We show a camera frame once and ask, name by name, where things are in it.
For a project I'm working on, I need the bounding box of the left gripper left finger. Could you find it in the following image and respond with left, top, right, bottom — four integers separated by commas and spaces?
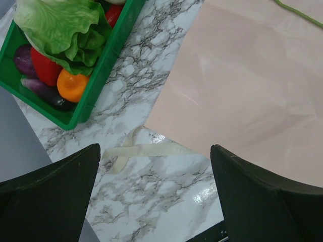
1, 144, 100, 241

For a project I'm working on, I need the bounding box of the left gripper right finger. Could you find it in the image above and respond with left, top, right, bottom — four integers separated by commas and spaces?
210, 145, 322, 241

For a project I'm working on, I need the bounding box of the beige ribbon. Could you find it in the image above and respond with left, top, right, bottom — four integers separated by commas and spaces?
101, 125, 195, 174

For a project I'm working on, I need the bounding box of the pink wrapping paper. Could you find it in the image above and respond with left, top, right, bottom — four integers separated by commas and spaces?
145, 1, 322, 187

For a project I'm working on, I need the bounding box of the white rose stem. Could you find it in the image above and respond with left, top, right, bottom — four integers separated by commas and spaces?
274, 0, 323, 29

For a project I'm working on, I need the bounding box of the purple eggplant toy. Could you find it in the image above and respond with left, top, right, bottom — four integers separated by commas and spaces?
21, 78, 76, 111

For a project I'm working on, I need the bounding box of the orange tangerine toy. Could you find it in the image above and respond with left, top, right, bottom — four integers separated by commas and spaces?
57, 69, 90, 103

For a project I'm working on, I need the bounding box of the red tomato toy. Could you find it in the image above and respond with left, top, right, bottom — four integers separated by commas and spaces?
30, 47, 63, 86

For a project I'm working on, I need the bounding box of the purple onion toy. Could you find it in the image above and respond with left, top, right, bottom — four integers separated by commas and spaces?
13, 44, 37, 79

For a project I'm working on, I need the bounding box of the green plastic tray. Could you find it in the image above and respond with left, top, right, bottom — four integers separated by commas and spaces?
1, 1, 145, 130

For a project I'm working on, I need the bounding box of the green lettuce toy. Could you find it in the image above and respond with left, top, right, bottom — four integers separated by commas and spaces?
14, 1, 112, 76

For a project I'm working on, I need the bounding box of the red chili pepper toy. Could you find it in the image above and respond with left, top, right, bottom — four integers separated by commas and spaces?
105, 4, 124, 28

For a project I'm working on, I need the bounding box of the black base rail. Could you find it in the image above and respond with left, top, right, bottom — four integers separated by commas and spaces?
187, 221, 229, 242

